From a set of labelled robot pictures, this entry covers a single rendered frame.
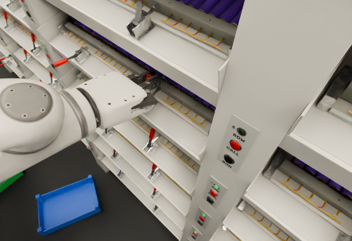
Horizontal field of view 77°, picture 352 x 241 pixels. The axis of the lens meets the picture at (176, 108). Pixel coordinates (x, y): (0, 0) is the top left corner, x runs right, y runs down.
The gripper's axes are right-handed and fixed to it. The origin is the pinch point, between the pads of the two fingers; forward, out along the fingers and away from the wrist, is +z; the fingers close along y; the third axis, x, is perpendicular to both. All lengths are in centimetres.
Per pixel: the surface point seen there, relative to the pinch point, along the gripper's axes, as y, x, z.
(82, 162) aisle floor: -60, -101, 10
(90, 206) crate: -33, -103, -2
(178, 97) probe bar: 5.8, -2.6, 3.5
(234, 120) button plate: 21.3, 7.5, -5.7
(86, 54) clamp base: -25.8, -6.0, 0.6
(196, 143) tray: 14.9, -7.5, -0.2
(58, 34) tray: -42.2, -6.6, 1.2
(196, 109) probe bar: 10.8, -2.8, 3.3
